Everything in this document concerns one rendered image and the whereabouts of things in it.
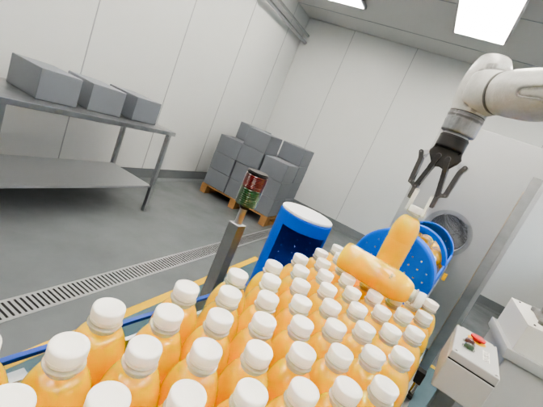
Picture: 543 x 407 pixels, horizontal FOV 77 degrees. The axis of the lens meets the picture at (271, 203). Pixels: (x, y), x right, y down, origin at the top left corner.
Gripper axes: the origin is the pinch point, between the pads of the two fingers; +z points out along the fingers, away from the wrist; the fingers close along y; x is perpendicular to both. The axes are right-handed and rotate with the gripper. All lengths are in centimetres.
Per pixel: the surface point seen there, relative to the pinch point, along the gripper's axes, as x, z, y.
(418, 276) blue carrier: -18.4, 23.1, -7.5
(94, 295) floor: -14, 136, 145
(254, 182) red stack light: 29.6, 11.4, 34.8
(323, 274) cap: 28.5, 22.7, 6.9
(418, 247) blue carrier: -18.4, 14.5, -3.2
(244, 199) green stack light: 30.0, 16.9, 35.3
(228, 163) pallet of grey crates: -279, 82, 305
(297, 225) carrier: -41, 37, 51
